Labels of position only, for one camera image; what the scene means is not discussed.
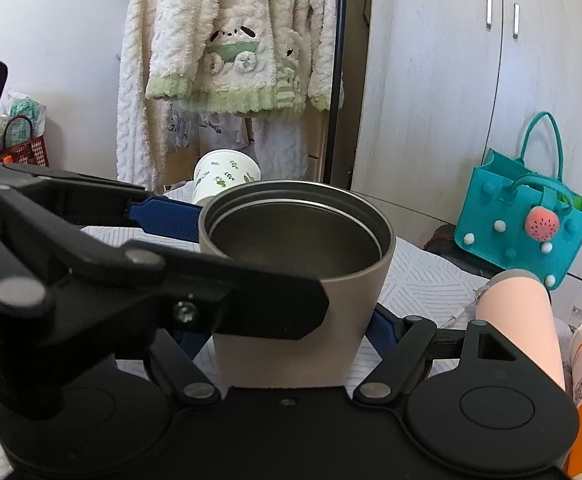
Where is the white printed cloth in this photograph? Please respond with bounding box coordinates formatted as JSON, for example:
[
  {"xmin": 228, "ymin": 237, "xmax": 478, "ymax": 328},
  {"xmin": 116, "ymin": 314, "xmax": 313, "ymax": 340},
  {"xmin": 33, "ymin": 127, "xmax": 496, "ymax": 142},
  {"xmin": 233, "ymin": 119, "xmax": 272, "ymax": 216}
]
[{"xmin": 168, "ymin": 111, "xmax": 253, "ymax": 152}]

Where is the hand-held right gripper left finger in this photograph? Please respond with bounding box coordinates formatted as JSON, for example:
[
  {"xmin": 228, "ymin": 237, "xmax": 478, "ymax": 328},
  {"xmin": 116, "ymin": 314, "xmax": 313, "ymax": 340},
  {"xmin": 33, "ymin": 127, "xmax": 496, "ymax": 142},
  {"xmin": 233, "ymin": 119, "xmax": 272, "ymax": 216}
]
[{"xmin": 145, "ymin": 329, "xmax": 222, "ymax": 404}]

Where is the beige metal cup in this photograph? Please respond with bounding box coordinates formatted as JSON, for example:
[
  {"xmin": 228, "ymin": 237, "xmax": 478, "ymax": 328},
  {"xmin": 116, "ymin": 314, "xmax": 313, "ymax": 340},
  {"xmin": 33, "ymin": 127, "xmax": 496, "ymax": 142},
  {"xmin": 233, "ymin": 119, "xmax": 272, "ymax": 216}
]
[{"xmin": 198, "ymin": 178, "xmax": 397, "ymax": 390}]

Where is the white patterned bed sheet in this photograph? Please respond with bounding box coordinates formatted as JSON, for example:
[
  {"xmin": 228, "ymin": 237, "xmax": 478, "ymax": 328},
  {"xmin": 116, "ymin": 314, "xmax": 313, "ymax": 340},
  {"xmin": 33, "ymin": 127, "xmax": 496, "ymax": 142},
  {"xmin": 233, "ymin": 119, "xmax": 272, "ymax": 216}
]
[{"xmin": 0, "ymin": 180, "xmax": 582, "ymax": 480}]

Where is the red basket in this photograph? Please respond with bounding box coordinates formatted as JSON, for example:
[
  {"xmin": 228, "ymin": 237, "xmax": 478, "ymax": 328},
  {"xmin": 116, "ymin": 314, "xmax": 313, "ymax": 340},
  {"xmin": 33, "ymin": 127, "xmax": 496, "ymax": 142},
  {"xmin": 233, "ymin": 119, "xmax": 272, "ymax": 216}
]
[{"xmin": 0, "ymin": 115, "xmax": 51, "ymax": 168}]

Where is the white wardrobe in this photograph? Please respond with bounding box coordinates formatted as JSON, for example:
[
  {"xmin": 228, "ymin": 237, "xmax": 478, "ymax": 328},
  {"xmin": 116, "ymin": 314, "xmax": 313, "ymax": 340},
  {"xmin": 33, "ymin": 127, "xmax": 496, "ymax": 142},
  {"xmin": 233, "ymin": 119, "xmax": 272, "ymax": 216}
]
[{"xmin": 353, "ymin": 0, "xmax": 582, "ymax": 307}]

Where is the black rack pole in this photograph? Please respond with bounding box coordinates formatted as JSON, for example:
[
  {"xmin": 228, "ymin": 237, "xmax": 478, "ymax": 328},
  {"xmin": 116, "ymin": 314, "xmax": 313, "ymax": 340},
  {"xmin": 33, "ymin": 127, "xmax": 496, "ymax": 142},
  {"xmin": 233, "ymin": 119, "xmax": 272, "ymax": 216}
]
[{"xmin": 322, "ymin": 0, "xmax": 350, "ymax": 184}]

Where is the white plastic bag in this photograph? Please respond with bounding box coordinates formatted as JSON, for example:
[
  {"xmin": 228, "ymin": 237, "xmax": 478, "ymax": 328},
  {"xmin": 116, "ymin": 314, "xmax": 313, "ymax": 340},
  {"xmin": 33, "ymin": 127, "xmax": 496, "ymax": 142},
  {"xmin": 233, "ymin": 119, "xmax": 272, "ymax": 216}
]
[{"xmin": 0, "ymin": 91, "xmax": 47, "ymax": 147}]

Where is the white green plush pajama top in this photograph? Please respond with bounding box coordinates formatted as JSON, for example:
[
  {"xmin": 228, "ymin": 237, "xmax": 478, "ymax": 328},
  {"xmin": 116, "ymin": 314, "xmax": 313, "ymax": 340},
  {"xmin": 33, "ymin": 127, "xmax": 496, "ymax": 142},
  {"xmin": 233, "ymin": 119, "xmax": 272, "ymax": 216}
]
[{"xmin": 145, "ymin": 0, "xmax": 345, "ymax": 121}]

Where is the pink bottle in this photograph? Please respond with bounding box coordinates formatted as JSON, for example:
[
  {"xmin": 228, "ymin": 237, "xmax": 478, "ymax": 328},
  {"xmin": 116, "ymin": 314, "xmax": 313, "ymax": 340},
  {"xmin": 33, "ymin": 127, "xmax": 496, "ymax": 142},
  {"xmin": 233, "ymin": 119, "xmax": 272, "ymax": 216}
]
[{"xmin": 472, "ymin": 268, "xmax": 566, "ymax": 392}]

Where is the white leaf print cup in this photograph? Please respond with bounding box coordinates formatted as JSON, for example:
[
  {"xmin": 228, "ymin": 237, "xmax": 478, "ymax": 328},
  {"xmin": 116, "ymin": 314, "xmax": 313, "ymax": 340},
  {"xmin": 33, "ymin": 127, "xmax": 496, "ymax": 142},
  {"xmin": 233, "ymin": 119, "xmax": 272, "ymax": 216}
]
[{"xmin": 192, "ymin": 149, "xmax": 262, "ymax": 207}]

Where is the white fluffy garment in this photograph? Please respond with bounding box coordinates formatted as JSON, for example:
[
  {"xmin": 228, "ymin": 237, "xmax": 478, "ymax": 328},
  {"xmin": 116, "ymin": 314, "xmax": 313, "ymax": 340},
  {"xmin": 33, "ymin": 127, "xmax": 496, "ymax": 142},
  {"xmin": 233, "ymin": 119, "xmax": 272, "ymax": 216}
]
[{"xmin": 116, "ymin": 0, "xmax": 313, "ymax": 195}]

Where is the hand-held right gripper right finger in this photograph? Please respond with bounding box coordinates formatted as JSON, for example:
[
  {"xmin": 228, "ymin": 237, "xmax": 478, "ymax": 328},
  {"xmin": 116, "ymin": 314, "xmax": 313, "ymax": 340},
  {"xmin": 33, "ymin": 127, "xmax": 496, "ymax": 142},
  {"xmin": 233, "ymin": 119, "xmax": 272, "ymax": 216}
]
[{"xmin": 353, "ymin": 309, "xmax": 520, "ymax": 403}]

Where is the teal felt bag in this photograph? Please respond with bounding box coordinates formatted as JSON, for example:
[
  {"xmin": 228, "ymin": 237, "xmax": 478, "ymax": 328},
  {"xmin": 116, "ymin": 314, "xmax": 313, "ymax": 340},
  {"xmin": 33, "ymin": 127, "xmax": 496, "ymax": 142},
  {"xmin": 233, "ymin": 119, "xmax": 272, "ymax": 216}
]
[{"xmin": 453, "ymin": 111, "xmax": 582, "ymax": 290}]

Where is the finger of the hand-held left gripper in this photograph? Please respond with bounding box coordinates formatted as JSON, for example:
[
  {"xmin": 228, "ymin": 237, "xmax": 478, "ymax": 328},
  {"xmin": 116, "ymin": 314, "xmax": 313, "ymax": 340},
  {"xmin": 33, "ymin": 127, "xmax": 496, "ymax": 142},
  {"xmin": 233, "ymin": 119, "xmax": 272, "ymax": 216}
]
[
  {"xmin": 0, "ymin": 161, "xmax": 207, "ymax": 257},
  {"xmin": 0, "ymin": 186, "xmax": 331, "ymax": 339}
]

